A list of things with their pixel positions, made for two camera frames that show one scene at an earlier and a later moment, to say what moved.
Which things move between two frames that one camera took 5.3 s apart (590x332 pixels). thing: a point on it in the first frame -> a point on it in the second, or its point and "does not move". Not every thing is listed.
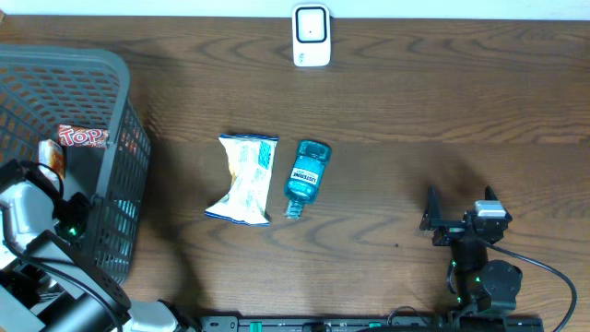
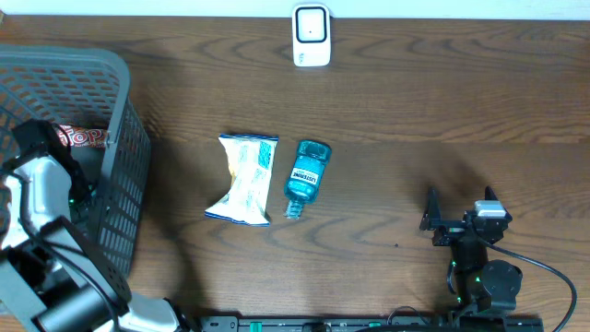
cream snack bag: [251, 159] does not move
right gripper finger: [432, 216] does not move
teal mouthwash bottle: [312, 159] does not move
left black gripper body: [70, 212] -> [78, 198]
